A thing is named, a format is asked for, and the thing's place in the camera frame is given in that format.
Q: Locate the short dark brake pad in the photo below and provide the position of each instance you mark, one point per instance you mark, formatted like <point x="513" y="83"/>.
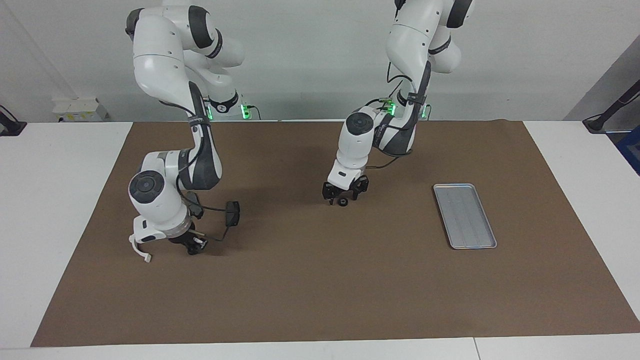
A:
<point x="232" y="213"/>

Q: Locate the silver metal tray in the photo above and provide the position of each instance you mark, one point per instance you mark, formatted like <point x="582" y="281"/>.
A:
<point x="465" y="216"/>

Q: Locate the brown table mat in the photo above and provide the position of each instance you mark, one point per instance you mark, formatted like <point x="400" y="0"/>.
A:
<point x="320" y="280"/>

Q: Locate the blue bin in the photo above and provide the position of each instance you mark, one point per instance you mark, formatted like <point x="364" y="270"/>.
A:
<point x="631" y="150"/>

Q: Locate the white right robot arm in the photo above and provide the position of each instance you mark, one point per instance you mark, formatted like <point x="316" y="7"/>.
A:
<point x="160" y="60"/>

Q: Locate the long dark brake pad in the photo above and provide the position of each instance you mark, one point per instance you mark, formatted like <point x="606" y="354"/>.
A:
<point x="196" y="206"/>

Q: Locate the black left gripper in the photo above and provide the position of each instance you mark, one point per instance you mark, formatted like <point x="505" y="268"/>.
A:
<point x="345" y="183"/>

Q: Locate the white wall box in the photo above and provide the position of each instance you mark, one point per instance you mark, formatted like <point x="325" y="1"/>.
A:
<point x="79" y="110"/>

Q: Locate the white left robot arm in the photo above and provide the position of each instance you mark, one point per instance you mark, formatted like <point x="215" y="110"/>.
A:
<point x="415" y="40"/>

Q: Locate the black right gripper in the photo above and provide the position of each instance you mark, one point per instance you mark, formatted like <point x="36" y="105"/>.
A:
<point x="187" y="238"/>

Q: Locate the white curved plastic bracket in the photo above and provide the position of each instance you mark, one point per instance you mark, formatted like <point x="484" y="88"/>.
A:
<point x="145" y="256"/>

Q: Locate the black clamp mount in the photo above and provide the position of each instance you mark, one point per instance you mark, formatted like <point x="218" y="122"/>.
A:
<point x="10" y="125"/>

